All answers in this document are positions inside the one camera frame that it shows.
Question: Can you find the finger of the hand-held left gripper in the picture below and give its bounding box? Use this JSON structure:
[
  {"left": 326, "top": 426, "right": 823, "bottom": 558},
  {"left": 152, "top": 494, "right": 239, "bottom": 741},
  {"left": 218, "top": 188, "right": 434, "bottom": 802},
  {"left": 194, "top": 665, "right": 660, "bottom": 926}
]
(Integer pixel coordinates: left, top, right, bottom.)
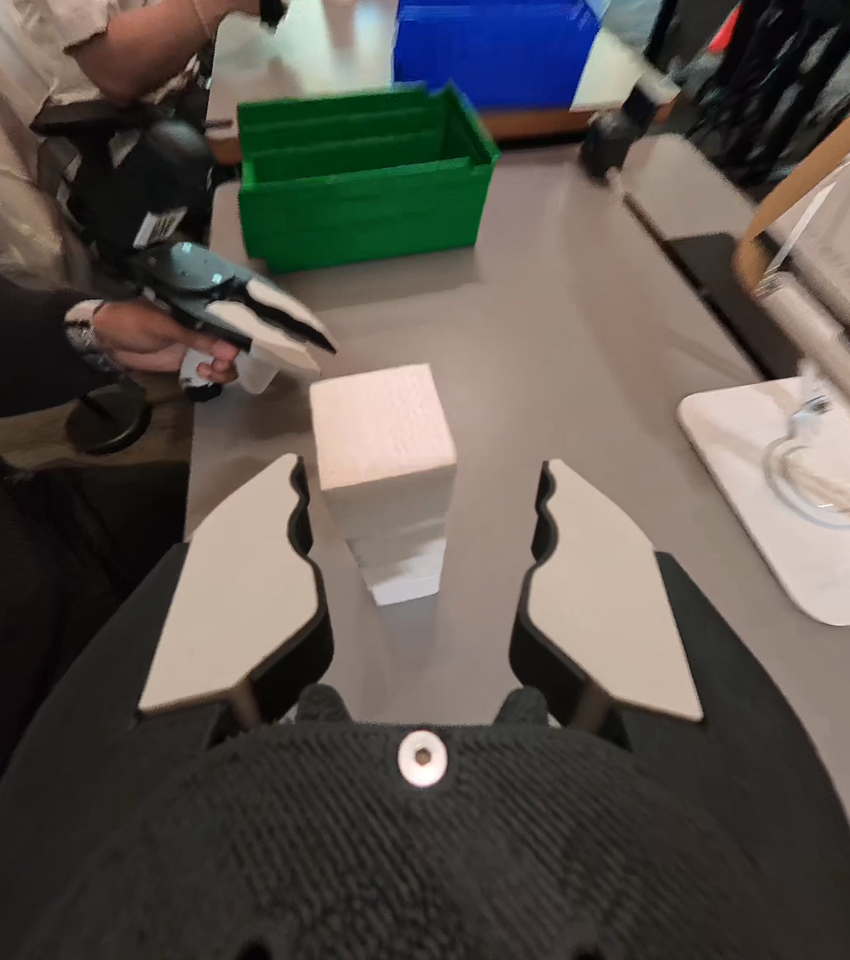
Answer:
[
  {"left": 202, "top": 298, "right": 322, "bottom": 396},
  {"left": 239, "top": 276, "right": 339, "bottom": 356}
]

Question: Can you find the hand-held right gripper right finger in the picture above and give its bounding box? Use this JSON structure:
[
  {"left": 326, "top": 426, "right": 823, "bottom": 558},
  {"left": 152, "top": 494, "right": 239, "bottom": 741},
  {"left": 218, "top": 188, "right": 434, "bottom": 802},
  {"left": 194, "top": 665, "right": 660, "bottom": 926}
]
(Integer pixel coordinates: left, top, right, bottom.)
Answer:
[{"left": 507, "top": 458, "right": 705, "bottom": 734}]

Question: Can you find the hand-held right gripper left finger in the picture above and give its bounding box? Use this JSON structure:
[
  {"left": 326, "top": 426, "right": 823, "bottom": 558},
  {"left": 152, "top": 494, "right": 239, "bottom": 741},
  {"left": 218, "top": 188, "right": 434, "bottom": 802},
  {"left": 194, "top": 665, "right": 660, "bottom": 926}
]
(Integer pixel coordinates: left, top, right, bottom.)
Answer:
[{"left": 137, "top": 452, "right": 336, "bottom": 729}]

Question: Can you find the person's left forearm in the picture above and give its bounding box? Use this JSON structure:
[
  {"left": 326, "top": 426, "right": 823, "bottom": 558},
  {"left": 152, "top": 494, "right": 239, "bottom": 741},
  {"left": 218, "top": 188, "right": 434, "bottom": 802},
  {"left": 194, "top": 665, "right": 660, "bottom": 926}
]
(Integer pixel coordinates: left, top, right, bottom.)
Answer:
[{"left": 0, "top": 268, "right": 99, "bottom": 421}]

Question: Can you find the grey desk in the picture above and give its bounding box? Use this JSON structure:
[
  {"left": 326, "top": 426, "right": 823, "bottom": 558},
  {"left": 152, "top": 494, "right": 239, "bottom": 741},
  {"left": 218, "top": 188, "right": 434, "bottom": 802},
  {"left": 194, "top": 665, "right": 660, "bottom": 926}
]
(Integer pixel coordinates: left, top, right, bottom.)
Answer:
[{"left": 185, "top": 133, "right": 850, "bottom": 960}]

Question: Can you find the person's left hand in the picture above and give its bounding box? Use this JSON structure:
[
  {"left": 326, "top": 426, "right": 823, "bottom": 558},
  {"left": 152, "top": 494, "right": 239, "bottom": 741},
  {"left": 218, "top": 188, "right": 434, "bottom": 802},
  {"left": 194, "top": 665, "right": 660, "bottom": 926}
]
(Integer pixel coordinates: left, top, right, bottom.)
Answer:
[{"left": 91, "top": 294, "right": 242, "bottom": 387}]

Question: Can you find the silver wristwatch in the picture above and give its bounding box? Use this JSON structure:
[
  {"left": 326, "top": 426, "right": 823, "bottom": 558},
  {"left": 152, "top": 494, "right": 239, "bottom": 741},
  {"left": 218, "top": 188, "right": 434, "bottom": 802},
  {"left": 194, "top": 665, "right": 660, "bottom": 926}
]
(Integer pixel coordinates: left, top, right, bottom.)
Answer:
[{"left": 63, "top": 298, "right": 109, "bottom": 357}]

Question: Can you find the green plastic bin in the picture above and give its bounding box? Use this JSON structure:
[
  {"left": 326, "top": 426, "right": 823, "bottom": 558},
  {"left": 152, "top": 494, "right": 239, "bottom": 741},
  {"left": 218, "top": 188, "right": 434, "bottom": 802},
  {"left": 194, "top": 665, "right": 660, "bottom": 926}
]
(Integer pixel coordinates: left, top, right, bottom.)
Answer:
[{"left": 237, "top": 81, "right": 501, "bottom": 275}]

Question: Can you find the black chair base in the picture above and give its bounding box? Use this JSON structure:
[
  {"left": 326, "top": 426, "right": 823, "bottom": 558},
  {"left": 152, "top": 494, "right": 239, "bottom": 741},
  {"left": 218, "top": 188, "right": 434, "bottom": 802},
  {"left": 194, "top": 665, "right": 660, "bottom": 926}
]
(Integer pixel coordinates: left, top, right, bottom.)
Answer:
[{"left": 65, "top": 378, "right": 154, "bottom": 456}]

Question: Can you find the person's black clothed body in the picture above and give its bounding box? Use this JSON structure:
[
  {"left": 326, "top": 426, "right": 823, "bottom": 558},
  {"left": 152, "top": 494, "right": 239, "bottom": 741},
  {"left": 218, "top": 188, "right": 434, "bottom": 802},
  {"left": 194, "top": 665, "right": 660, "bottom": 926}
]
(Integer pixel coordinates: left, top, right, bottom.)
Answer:
[{"left": 0, "top": 408, "right": 193, "bottom": 886}]

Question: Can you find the grey table with wooden edge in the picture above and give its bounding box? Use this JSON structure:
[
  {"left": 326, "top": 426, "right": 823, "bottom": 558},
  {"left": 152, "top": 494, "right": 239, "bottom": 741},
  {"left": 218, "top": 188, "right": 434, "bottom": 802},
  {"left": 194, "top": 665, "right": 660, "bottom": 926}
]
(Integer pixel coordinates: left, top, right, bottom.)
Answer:
[{"left": 207, "top": 0, "right": 684, "bottom": 165}]

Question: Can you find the blue storage bin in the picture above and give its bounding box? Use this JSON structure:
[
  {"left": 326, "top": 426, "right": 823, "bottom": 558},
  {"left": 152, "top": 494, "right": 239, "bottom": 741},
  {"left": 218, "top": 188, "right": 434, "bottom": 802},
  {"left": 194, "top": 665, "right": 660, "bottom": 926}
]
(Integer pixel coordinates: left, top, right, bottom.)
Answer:
[{"left": 393, "top": 0, "right": 606, "bottom": 114}]

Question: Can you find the black desktop device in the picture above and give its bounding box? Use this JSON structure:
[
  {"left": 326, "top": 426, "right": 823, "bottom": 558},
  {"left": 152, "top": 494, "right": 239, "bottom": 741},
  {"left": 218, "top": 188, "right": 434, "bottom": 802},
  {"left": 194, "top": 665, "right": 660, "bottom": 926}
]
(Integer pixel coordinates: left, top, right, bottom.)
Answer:
[{"left": 578, "top": 75, "right": 684, "bottom": 183}]

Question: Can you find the dark desk cable flap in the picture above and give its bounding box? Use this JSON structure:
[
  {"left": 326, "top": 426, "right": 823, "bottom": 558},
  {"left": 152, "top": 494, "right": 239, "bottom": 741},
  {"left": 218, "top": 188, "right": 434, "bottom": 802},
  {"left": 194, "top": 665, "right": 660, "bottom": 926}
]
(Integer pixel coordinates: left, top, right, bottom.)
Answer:
[{"left": 668, "top": 234, "right": 808, "bottom": 380}]

